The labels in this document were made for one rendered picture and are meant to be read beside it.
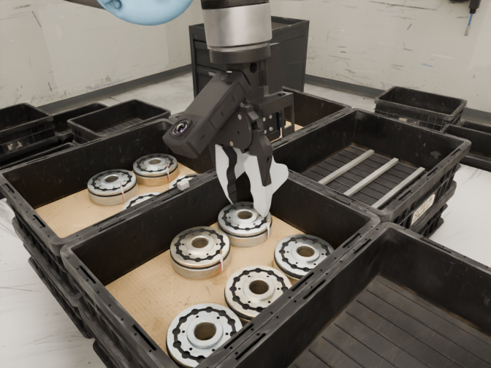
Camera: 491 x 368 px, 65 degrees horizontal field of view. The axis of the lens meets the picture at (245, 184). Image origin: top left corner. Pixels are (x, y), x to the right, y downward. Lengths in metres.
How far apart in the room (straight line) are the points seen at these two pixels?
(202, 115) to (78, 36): 3.57
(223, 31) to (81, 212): 0.55
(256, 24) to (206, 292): 0.40
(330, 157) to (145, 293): 0.60
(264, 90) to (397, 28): 3.49
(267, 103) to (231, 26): 0.10
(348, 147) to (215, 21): 0.72
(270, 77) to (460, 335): 0.45
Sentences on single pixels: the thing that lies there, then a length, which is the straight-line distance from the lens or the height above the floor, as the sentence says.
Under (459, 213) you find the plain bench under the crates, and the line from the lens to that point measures 1.16.
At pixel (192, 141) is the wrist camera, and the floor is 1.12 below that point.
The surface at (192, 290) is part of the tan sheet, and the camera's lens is 0.65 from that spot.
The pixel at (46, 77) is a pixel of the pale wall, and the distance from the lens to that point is 3.87.
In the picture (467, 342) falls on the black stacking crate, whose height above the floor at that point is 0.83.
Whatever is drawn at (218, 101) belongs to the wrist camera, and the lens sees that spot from 0.43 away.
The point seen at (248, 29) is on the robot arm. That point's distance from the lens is 0.44.
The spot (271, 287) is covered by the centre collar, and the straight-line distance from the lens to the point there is 0.60.
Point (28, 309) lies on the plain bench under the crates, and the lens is 0.89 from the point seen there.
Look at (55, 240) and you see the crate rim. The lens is 0.64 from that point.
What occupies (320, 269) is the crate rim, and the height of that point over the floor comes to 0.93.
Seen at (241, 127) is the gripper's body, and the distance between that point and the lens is 0.46.
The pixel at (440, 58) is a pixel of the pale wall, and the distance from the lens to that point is 3.87.
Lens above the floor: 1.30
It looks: 32 degrees down
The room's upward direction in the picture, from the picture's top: straight up
